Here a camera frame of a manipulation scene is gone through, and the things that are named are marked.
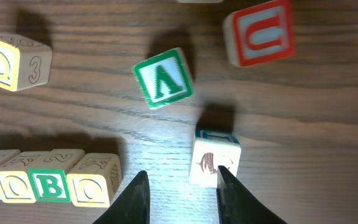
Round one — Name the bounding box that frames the blue 5 block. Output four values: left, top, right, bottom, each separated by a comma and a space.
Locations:
176, 0, 224, 4

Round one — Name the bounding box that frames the green B block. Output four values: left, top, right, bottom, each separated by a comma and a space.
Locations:
28, 149, 85, 203

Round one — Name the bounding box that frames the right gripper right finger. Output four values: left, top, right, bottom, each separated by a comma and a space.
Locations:
216, 166, 287, 224

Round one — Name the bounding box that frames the blue T block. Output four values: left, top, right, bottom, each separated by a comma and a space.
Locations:
189, 129, 242, 187

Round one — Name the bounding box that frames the red U block right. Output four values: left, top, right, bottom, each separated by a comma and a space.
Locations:
223, 0, 295, 67

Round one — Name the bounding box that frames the yellow O block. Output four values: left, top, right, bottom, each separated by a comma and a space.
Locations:
67, 153, 122, 208
0, 151, 50, 203

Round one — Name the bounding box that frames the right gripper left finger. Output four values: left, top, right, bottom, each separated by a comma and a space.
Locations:
93, 170, 150, 224

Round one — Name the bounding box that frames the yellow block centre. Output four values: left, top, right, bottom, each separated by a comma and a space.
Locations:
0, 32, 52, 91

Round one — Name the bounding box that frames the green V block right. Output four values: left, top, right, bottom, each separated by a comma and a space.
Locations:
133, 47, 194, 110

